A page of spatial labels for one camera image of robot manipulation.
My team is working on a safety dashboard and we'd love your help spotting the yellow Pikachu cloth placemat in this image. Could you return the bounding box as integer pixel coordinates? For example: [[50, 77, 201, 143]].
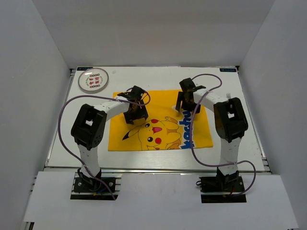
[[108, 90, 213, 151]]

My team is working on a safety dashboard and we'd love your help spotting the white plate with red characters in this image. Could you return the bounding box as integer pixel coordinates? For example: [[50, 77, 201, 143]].
[[76, 67, 109, 93]]

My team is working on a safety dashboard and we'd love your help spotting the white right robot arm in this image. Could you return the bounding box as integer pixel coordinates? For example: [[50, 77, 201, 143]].
[[176, 74, 248, 191]]

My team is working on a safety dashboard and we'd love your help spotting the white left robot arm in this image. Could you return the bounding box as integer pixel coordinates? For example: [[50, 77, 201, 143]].
[[71, 86, 148, 191]]

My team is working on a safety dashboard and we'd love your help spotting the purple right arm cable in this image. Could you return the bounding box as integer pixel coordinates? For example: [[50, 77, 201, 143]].
[[190, 73, 257, 197]]

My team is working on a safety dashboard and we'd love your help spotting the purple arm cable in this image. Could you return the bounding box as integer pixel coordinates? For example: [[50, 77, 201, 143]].
[[190, 73, 257, 197], [58, 87, 151, 201]]

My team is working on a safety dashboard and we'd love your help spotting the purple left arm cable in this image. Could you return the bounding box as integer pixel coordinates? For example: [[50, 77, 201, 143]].
[[58, 87, 151, 201]]

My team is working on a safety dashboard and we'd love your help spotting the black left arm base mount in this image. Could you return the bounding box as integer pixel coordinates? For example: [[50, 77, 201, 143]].
[[70, 176, 121, 201]]

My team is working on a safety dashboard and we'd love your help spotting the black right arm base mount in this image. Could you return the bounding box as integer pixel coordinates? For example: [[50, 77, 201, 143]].
[[196, 176, 247, 204]]

